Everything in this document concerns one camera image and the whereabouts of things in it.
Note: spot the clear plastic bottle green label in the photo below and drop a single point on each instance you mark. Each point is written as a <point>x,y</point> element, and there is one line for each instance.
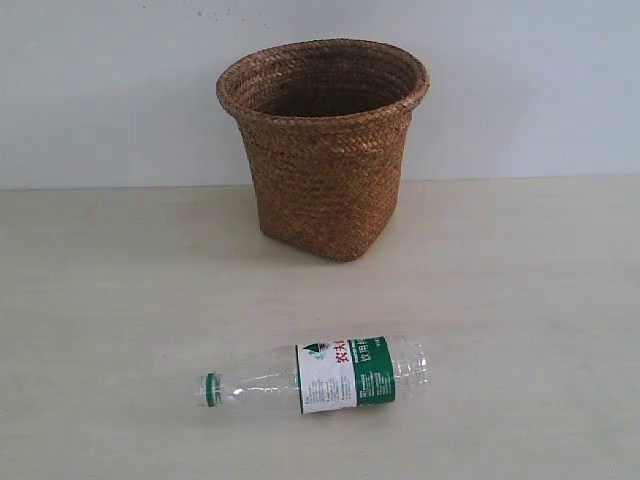
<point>318,377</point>

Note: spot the brown woven wicker basket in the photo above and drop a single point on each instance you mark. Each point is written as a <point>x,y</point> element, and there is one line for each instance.
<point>324,125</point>

